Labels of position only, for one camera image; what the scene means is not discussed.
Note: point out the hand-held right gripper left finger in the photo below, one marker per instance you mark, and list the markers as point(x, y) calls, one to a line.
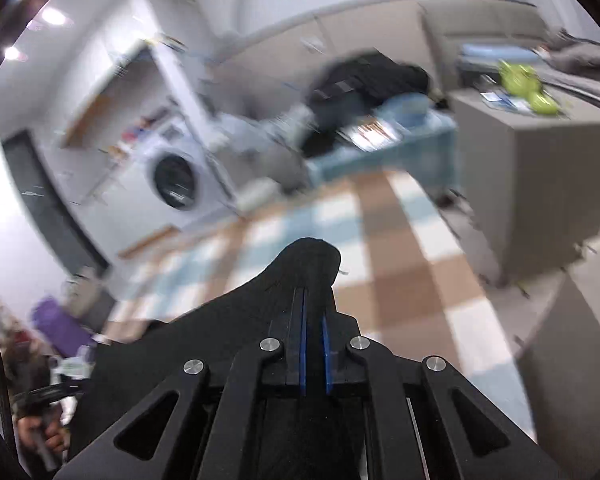
point(302, 340)

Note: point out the white wall cabinet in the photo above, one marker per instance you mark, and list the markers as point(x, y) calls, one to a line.
point(110, 90)

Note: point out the snack food tray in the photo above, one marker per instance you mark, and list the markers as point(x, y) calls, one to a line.
point(372, 135)

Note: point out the blue bowl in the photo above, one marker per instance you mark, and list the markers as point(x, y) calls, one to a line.
point(405, 107)

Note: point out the black knit sweater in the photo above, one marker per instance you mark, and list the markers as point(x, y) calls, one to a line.
point(305, 265)

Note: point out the checkered blanket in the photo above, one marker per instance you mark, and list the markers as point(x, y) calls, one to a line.
point(405, 285)

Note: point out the green plush toy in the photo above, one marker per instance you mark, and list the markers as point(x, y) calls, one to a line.
point(525, 87)

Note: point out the grey sofa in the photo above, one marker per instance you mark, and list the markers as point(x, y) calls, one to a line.
point(280, 165)

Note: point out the light blue pillow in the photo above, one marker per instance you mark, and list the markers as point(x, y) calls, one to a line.
point(495, 55)

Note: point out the beige upholstered headboard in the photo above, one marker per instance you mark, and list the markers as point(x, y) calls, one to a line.
point(480, 22)

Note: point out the grey padded jacket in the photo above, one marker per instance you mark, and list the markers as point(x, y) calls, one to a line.
point(580, 57)

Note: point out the grey cabinet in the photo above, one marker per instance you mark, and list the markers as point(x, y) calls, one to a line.
point(530, 185)

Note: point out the black framed glass door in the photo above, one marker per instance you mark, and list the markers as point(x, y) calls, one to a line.
point(50, 200)

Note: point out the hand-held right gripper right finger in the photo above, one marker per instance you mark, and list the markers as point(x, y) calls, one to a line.
point(325, 355)

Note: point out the black jacket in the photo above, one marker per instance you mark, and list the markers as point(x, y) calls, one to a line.
point(365, 80)

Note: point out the purple bag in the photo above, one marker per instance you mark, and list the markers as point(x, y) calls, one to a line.
point(62, 327)

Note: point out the person's left hand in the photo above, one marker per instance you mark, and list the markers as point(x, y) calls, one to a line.
point(27, 430)

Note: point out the white washing machine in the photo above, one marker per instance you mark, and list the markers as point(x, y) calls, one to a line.
point(180, 180)

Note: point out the light blue side table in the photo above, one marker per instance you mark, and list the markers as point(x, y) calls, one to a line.
point(380, 165)

